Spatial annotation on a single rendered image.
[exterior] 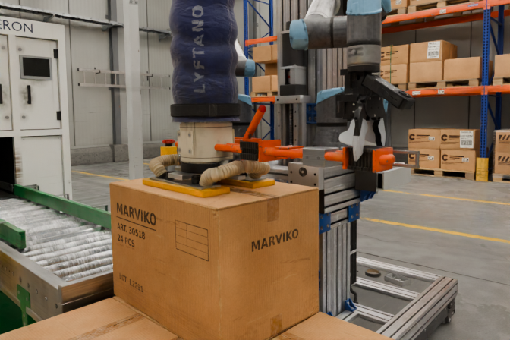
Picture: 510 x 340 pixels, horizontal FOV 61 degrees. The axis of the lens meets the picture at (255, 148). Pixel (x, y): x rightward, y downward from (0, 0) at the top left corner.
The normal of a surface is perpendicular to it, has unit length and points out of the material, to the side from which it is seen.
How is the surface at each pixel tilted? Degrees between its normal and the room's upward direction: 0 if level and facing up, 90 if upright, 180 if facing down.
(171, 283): 90
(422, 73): 93
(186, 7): 80
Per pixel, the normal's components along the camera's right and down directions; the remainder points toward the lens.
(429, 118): -0.66, 0.07
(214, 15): 0.46, -0.14
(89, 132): 0.75, 0.04
